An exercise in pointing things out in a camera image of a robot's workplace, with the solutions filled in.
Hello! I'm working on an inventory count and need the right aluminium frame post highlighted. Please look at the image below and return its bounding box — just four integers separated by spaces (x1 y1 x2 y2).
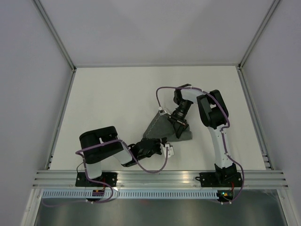
237 0 282 70

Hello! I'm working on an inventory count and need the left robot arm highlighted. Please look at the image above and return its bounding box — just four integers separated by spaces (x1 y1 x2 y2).
76 126 168 186

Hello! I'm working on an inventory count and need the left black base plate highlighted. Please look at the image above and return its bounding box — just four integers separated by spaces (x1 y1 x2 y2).
75 172 118 187

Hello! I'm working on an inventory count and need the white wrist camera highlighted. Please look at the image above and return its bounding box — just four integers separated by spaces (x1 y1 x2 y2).
158 107 168 115
162 143 174 158

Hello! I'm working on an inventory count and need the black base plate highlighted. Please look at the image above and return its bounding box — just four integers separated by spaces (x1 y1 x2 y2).
195 172 243 188
75 172 118 187

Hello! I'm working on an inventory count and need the grey cloth napkin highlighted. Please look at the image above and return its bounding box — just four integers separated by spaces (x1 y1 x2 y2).
143 112 193 142

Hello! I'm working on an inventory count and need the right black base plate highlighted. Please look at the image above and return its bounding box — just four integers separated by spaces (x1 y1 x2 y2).
195 172 243 188

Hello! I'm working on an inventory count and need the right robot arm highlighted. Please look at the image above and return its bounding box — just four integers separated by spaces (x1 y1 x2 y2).
168 84 244 187

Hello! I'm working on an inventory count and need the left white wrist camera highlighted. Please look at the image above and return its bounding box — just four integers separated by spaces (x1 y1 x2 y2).
162 143 174 158

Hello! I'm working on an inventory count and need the aluminium frame post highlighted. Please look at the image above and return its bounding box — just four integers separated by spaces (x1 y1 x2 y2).
32 0 76 72
237 0 282 70

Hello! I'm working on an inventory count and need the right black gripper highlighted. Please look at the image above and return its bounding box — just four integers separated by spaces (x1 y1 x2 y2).
167 99 192 138

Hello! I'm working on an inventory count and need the left aluminium frame post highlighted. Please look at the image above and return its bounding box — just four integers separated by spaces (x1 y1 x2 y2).
32 0 76 72

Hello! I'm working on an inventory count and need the aluminium front rail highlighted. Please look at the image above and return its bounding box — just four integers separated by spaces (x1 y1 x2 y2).
32 170 288 189

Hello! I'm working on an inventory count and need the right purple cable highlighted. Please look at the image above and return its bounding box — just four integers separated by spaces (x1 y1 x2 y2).
156 86 244 205

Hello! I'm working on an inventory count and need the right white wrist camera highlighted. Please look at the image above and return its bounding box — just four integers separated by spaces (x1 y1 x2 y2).
158 107 168 115

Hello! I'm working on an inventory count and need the white slotted cable duct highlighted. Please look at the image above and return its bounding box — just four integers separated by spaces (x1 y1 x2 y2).
42 189 218 200

